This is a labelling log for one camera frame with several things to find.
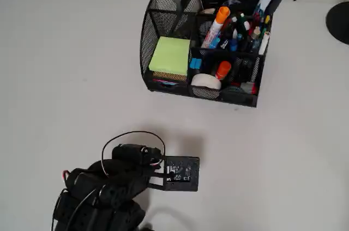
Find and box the black mesh desk organizer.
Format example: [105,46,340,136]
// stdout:
[140,0,273,108]

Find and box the orange capped glue stick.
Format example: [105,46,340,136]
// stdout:
[214,60,232,81]

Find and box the tan sticky note pad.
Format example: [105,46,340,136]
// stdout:
[152,70,188,82]

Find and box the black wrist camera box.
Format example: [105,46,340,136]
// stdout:
[147,156,200,193]

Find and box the small red grey object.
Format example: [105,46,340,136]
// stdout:
[239,81,258,95]

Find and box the orange capped white marker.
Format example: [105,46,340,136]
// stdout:
[201,6,232,49]

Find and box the green sticky note pad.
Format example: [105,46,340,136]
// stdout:
[148,36,191,75]

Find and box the small blue clip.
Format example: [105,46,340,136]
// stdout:
[189,58,203,70]

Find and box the white eraser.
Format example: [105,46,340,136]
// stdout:
[190,73,222,90]

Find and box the black round lamp base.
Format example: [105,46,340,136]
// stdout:
[326,1,349,45]

